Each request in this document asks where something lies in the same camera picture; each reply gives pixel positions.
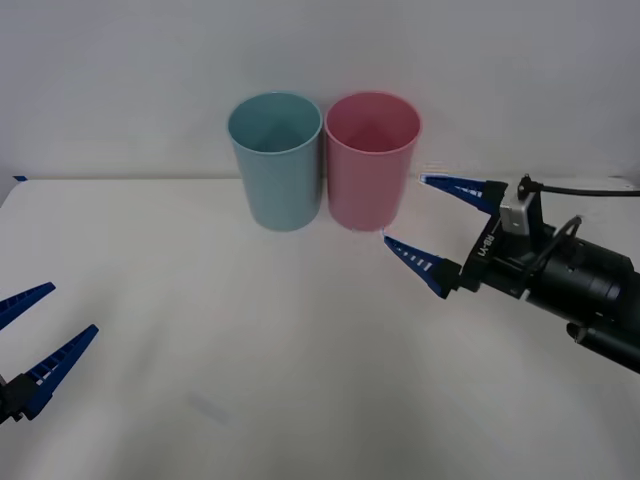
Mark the pink plastic bin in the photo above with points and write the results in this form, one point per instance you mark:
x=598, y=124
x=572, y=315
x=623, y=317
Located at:
x=367, y=190

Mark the pale blue plastic bin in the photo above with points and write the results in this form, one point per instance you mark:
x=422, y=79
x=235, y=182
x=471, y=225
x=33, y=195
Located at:
x=280, y=185

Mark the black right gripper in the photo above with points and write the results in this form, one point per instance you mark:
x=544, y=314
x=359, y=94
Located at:
x=492, y=262

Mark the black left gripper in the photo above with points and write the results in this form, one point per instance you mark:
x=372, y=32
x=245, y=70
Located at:
x=4, y=400

